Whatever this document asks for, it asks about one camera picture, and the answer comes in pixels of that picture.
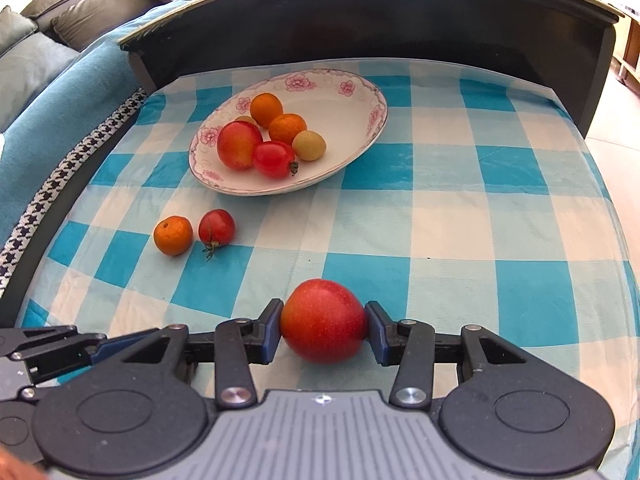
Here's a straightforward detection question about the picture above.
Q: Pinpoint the grey sofa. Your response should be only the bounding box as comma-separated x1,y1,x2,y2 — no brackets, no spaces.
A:
22,0,167,52

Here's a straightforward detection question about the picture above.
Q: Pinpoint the blue white checked cloth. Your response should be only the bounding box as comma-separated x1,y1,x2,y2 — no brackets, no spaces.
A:
15,57,636,480

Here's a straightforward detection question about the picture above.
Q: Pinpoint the red cherry tomato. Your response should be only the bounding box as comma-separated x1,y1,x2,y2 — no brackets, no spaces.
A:
252,141,300,179
198,209,236,261

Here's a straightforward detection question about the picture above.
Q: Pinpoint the small orange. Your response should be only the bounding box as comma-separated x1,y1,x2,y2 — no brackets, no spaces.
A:
153,215,194,257
269,113,308,146
250,92,284,128

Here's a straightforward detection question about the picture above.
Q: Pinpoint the large red plum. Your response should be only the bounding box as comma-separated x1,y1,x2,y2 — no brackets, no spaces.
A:
280,278,369,365

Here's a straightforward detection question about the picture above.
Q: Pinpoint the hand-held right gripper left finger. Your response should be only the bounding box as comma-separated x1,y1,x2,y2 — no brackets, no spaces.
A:
120,298,285,409

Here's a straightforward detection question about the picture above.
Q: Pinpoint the red yellow plum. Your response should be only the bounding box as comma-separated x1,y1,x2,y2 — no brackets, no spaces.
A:
216,121,264,171

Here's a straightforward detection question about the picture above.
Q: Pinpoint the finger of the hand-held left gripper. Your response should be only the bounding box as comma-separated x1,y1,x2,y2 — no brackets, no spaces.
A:
0,325,162,364
17,354,97,394

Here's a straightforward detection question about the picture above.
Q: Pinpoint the person's left forearm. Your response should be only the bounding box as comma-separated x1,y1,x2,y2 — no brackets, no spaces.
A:
0,447,46,480

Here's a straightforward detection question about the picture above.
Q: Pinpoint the grey-green cushion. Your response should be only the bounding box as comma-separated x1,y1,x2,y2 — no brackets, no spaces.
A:
0,6,39,56
0,40,84,132

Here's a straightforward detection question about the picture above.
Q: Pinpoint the blue blanket with houndstooth trim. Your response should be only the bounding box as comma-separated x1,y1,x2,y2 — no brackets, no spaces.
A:
0,0,222,302

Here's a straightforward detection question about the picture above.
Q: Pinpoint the wooden cabinet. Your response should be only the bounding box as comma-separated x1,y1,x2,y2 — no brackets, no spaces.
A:
597,0,640,86

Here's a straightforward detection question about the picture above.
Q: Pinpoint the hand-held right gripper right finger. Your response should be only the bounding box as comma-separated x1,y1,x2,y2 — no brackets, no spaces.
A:
365,302,531,410

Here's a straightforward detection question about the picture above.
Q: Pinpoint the white floral plate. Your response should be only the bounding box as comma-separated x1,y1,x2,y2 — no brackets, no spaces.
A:
188,71,389,197

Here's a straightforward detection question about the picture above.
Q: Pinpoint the dark coffee table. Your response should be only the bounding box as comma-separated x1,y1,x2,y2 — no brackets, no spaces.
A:
117,0,621,137

